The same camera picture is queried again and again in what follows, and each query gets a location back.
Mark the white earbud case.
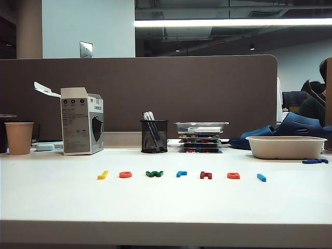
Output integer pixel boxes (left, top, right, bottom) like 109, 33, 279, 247
35, 143, 56, 151

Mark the beige pulp bowl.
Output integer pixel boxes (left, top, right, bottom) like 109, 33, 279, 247
245, 136, 328, 160

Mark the navy blue slipper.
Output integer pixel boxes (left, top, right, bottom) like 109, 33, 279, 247
273, 112, 332, 138
228, 124, 277, 150

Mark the ceiling light strip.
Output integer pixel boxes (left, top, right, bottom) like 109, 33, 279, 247
134, 18, 332, 27

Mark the white grey mask box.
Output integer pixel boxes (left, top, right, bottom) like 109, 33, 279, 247
33, 81, 105, 156

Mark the metal wall plate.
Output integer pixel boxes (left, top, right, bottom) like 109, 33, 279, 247
79, 40, 94, 58

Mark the letter magnet tray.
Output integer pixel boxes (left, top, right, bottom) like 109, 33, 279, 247
178, 147, 223, 154
179, 143, 223, 149
181, 137, 223, 144
178, 133, 221, 139

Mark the computer monitor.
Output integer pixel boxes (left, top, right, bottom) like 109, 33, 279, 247
282, 91, 308, 107

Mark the brown desk partition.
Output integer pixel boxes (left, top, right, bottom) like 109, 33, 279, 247
0, 54, 278, 141

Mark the dark lidded cup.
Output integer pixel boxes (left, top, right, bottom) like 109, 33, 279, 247
0, 113, 18, 154

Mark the clear plastic case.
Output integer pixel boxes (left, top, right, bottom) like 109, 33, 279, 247
173, 121, 230, 135

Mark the person in green shirt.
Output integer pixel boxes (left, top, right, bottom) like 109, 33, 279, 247
298, 80, 326, 127

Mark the brown paper cup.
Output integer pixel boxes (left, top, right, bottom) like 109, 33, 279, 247
4, 122, 34, 156

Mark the black mesh pen holder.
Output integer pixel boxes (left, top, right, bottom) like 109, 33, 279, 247
140, 119, 169, 154

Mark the brown board panel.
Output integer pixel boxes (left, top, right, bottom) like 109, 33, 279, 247
324, 57, 332, 150

